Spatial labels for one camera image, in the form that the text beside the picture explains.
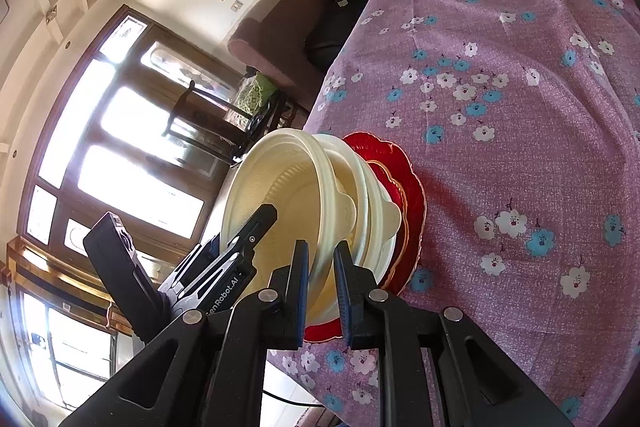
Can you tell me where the dark wooden chair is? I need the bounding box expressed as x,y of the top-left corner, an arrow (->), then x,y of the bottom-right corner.
163,80 -> 288,165

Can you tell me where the small red gold-rimmed plate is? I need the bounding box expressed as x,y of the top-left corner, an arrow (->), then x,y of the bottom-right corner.
368,160 -> 409,295

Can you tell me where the cream plastic bowl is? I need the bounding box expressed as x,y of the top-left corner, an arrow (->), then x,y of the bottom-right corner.
314,134 -> 401,283
220,129 -> 357,326

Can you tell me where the large red scalloped plate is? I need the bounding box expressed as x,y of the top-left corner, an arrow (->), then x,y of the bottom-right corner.
301,131 -> 428,344

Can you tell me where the purple floral tablecloth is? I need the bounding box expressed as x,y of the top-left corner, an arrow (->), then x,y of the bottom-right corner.
266,0 -> 640,427

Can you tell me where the white bowl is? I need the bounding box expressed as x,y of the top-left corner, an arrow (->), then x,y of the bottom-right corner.
352,159 -> 402,283

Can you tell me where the brown armchair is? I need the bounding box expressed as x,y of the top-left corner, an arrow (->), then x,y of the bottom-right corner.
227,0 -> 329,109

